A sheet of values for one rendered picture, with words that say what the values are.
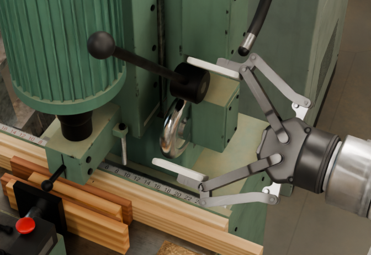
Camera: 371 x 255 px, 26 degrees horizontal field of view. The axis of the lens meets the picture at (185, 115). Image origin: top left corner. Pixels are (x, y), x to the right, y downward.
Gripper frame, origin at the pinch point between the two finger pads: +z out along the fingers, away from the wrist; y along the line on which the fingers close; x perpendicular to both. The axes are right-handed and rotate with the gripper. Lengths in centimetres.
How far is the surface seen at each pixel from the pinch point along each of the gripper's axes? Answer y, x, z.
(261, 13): 24, -64, 11
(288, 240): -28, -151, 2
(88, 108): -3.9, -10.5, 17.2
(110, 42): 5.4, 8.8, 8.6
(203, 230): -17.9, -33.7, 0.3
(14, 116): -19, -121, 89
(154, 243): -23.1, -34.5, 8.0
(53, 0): 8.4, 5.3, 19.6
